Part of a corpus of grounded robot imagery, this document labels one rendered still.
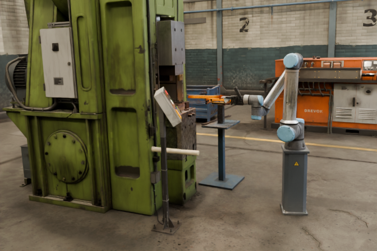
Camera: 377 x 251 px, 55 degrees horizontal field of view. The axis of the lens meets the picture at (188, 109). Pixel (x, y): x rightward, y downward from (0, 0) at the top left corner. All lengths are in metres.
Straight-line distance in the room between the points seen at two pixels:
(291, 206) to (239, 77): 8.10
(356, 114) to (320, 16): 4.63
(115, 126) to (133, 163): 0.39
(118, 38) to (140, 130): 0.84
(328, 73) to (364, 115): 0.91
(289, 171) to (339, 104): 3.42
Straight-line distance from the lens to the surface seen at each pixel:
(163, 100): 2.77
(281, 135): 3.16
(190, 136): 3.61
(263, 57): 11.03
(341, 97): 6.63
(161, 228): 3.25
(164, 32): 3.35
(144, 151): 3.30
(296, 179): 3.42
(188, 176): 3.79
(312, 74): 6.50
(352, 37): 10.62
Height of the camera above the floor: 1.52
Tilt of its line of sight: 10 degrees down
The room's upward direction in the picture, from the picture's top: 2 degrees counter-clockwise
